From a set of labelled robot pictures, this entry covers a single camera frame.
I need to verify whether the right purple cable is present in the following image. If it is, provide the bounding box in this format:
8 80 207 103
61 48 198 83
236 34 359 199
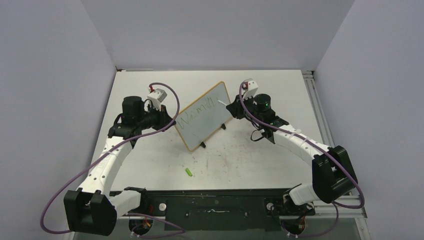
238 81 366 239

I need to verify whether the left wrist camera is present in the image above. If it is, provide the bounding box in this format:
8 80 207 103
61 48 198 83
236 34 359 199
147 88 167 112

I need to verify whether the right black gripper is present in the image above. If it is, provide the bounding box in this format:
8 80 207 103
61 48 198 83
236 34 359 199
227 92 263 125

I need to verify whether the yellow framed whiteboard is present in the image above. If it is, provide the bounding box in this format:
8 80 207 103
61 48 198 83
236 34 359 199
175 81 232 152

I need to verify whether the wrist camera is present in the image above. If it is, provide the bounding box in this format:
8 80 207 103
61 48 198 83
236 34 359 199
241 78 259 100
147 88 167 112

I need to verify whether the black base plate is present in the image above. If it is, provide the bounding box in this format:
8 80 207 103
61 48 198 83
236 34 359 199
131 187 316 232

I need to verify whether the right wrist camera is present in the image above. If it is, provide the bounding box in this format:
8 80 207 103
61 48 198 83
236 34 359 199
241 78 259 100

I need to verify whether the aluminium rail frame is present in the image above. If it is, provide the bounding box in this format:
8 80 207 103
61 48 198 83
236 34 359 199
301 70 368 220

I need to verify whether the green marker cap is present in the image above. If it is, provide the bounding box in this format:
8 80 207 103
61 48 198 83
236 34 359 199
185 168 193 177

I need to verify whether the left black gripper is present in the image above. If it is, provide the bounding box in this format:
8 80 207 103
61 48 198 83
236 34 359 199
136 102 176 132

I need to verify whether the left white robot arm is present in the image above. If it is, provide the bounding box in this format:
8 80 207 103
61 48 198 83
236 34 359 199
63 91 174 236

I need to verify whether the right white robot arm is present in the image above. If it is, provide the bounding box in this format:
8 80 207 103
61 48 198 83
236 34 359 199
225 93 365 214

